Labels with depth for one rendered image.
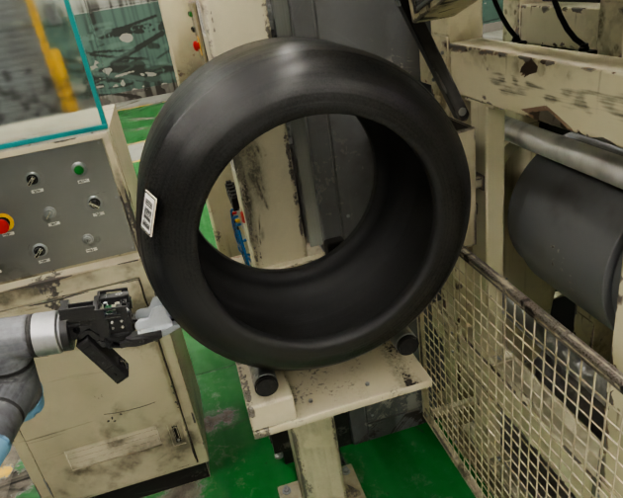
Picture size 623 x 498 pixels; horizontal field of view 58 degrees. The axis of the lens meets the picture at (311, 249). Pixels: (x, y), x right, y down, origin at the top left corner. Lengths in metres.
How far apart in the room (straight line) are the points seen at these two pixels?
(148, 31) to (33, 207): 8.46
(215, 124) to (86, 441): 1.41
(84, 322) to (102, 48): 9.14
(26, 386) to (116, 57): 9.15
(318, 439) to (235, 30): 1.11
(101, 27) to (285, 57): 9.24
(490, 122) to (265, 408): 0.80
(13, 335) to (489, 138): 1.05
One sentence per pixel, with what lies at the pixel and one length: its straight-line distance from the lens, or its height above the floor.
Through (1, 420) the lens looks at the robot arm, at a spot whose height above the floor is 1.01.
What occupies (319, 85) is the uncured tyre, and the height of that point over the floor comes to 1.42.
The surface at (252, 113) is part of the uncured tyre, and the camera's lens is 0.82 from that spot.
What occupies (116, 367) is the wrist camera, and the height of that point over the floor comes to 0.98.
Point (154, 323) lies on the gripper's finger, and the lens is 1.04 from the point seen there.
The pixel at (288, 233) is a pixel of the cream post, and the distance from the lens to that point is 1.33.
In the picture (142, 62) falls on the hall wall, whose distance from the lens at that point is 10.08.
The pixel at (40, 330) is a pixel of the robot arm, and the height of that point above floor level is 1.10.
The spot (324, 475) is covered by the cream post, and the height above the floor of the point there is 0.22.
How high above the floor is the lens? 1.57
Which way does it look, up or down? 26 degrees down
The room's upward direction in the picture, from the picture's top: 9 degrees counter-clockwise
